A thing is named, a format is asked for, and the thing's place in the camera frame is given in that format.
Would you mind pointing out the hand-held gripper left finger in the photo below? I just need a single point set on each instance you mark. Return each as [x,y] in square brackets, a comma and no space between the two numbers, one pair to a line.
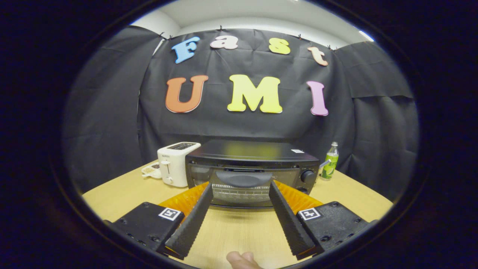
[190,224]

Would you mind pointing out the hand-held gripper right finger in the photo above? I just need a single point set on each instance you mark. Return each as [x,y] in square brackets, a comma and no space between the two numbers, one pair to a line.
[289,220]

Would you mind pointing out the black toaster oven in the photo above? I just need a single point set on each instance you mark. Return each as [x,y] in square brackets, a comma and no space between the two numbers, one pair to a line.
[246,151]

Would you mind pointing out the white slot toaster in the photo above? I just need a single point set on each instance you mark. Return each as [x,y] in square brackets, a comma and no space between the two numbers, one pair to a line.
[175,164]

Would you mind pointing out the small white snack dish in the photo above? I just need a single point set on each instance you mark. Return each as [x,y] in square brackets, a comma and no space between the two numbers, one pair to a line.
[151,171]

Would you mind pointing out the green label drink bottle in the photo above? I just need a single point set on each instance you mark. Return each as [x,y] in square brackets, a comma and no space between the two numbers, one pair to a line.
[330,164]

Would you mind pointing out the black backdrop cloth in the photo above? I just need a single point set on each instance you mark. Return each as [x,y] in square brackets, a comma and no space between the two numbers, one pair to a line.
[242,127]

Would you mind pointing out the narrow ceiling light panel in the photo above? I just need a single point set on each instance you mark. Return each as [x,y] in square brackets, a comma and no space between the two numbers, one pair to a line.
[366,36]

